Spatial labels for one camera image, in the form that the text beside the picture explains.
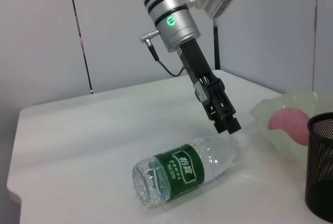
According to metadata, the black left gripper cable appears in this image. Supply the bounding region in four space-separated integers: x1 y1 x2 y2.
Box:
139 31 187 78

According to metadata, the black mesh pen holder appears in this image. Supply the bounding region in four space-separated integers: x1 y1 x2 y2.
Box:
304 112 333 222

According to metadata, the black camera cable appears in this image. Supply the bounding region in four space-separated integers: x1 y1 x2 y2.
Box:
212 18 222 71

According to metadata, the green label water bottle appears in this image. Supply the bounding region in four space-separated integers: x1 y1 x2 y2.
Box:
132 134 249 208

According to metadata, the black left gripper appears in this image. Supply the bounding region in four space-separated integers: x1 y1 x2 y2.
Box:
177 39 241 134

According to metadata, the green glass fruit bowl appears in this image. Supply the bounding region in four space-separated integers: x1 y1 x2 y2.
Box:
249 90 333 163

